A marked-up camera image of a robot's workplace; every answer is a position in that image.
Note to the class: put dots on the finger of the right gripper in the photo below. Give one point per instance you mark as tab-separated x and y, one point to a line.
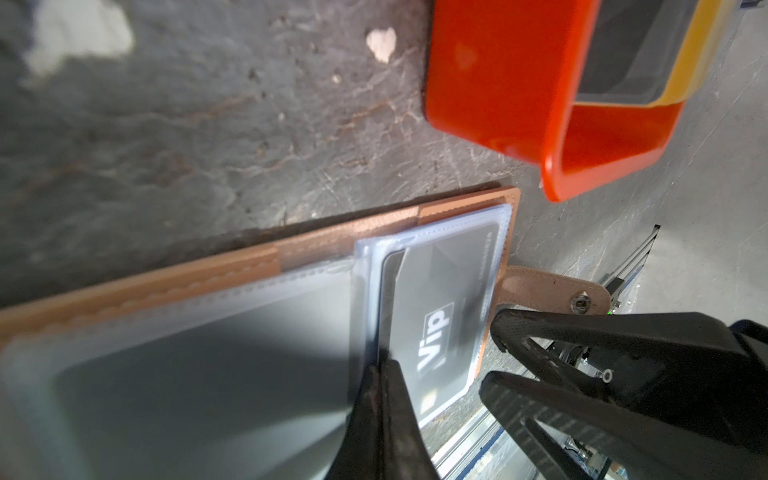
686	369
646	447

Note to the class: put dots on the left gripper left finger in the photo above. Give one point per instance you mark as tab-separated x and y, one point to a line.
358	455

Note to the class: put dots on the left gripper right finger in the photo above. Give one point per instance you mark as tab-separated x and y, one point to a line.
404	454

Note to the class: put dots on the tan leather card holder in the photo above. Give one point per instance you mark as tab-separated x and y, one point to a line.
42	339

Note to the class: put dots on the red plastic tray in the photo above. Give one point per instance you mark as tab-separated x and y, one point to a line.
505	75

